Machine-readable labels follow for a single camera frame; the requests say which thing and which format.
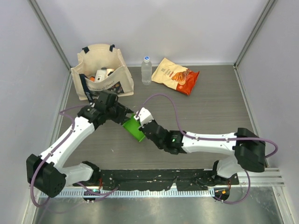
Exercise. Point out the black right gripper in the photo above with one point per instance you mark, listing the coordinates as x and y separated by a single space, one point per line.
141 128

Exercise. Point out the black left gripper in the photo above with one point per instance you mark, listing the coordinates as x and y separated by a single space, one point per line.
121 118

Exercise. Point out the green paper box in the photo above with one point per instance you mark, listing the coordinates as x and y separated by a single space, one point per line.
132 126

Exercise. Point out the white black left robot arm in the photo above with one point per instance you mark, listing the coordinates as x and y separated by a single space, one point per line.
47 173

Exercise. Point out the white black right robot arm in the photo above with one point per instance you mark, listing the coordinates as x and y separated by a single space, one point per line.
243 150

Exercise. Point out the white box in bag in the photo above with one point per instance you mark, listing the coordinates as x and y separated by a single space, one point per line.
100 75

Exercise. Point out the clear plastic water bottle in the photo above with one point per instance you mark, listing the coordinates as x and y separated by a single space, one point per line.
146 70

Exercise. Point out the beige canvas tote bag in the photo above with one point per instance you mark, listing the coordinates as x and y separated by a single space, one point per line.
101 67

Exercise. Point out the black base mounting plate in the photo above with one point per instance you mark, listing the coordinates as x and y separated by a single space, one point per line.
158 179

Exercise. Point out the orange beige snack bag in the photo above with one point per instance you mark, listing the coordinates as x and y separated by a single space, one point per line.
175 76

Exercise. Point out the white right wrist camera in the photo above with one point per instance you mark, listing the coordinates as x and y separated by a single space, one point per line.
143 116

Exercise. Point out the white slotted cable duct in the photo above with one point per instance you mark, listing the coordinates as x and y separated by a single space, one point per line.
172 192

